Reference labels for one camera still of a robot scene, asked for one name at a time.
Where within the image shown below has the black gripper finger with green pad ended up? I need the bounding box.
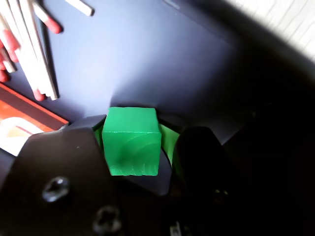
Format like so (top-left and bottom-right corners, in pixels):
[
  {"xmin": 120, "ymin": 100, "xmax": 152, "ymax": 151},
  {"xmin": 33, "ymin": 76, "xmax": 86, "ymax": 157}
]
[{"xmin": 157, "ymin": 114, "xmax": 247, "ymax": 236}]

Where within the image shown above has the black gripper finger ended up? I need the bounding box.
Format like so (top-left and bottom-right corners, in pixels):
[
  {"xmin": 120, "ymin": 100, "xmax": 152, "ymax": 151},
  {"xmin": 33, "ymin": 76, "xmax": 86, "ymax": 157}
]
[{"xmin": 0, "ymin": 115, "xmax": 128, "ymax": 236}]

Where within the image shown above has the green wooden cube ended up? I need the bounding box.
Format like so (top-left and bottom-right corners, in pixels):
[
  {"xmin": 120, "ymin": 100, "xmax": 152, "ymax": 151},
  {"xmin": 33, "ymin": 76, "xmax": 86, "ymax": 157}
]
[{"xmin": 101, "ymin": 106, "xmax": 162, "ymax": 177}]

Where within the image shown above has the orange matchbox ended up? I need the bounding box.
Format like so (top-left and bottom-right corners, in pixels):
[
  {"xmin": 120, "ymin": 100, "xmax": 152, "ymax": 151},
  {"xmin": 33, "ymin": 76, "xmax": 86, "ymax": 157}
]
[{"xmin": 0, "ymin": 82, "xmax": 70, "ymax": 158}]

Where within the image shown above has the red-tipped wooden match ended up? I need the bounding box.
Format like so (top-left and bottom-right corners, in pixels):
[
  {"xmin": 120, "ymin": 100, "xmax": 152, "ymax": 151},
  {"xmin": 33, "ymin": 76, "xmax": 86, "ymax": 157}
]
[
  {"xmin": 7, "ymin": 0, "xmax": 47, "ymax": 102},
  {"xmin": 31, "ymin": 1, "xmax": 63, "ymax": 34},
  {"xmin": 0, "ymin": 14, "xmax": 21, "ymax": 51}
]

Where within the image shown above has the wooden matchstick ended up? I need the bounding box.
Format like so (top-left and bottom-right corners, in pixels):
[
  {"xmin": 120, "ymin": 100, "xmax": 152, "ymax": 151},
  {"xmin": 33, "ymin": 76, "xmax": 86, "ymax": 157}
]
[
  {"xmin": 19, "ymin": 0, "xmax": 60, "ymax": 101},
  {"xmin": 0, "ymin": 49, "xmax": 18, "ymax": 74},
  {"xmin": 64, "ymin": 0, "xmax": 95, "ymax": 17}
]

